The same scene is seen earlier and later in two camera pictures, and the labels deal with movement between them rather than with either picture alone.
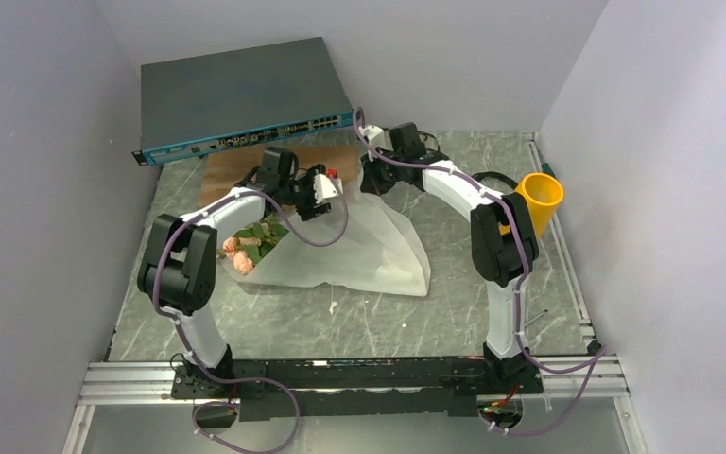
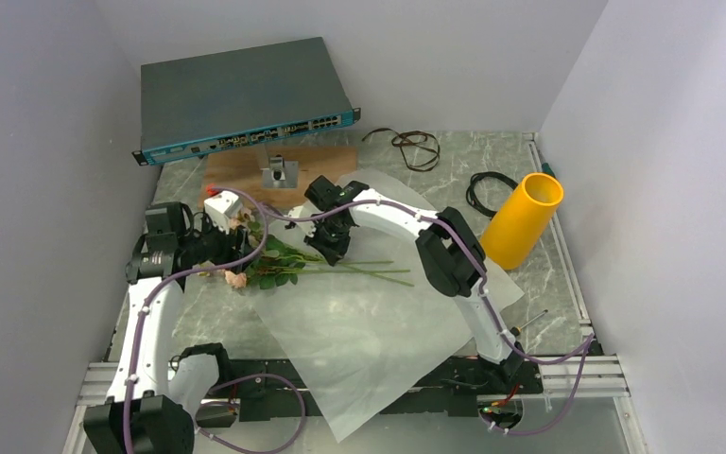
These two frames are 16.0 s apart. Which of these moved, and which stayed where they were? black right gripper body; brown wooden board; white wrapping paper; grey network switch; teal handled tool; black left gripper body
Moved: black left gripper body; black right gripper body; white wrapping paper
Stayed: grey network switch; teal handled tool; brown wooden board
